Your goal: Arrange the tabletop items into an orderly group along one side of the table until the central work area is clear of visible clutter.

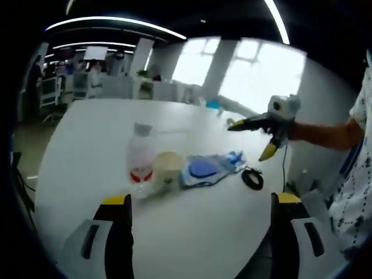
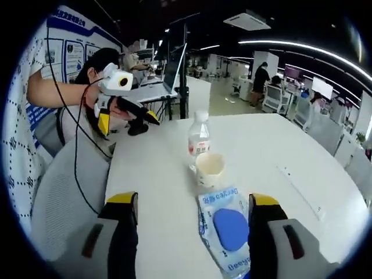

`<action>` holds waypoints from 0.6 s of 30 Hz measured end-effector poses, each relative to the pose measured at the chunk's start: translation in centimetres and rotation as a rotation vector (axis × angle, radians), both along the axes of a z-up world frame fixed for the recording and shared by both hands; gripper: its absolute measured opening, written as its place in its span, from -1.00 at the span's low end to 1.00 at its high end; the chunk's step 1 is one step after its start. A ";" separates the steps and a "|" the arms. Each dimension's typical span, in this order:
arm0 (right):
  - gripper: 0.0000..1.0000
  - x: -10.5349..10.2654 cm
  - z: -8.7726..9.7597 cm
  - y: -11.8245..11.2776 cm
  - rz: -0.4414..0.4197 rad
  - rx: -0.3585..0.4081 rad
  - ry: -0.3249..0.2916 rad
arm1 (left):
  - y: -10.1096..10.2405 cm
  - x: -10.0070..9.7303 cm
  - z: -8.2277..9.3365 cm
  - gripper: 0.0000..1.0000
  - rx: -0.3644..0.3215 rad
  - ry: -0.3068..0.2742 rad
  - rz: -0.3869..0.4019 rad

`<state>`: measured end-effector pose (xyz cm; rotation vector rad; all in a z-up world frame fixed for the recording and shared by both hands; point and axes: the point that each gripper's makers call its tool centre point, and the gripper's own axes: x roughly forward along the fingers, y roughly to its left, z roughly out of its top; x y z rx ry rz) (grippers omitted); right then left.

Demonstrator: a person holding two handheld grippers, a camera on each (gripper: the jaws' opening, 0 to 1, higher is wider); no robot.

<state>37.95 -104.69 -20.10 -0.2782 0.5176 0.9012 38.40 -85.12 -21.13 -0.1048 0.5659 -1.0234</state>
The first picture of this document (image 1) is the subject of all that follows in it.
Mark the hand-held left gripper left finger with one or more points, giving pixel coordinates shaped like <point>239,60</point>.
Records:
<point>119,247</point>

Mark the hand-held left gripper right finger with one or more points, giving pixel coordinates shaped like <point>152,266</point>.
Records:
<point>284,247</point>

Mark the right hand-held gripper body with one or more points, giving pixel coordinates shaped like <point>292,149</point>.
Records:
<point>283,106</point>

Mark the blue tissue pack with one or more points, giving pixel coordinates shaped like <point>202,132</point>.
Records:
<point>234,157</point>

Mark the blue sponge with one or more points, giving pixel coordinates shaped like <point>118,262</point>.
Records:
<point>202,170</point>

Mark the patterned paper cup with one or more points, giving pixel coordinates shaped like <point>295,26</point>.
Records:
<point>167,171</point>

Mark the clear plastic water bottle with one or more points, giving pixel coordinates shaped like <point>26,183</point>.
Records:
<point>141,157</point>

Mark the white tabletop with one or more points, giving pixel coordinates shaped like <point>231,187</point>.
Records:
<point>189,226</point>

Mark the person's right hand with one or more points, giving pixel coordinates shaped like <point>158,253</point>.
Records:
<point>296,131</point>

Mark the light blue box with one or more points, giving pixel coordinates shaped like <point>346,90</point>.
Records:
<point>213,103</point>

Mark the white patterned shirt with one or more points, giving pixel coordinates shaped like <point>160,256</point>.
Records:
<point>354,180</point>

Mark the green potted plant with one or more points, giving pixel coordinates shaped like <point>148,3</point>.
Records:
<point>143,73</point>

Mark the bright wall screen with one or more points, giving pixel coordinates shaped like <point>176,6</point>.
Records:
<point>96,53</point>

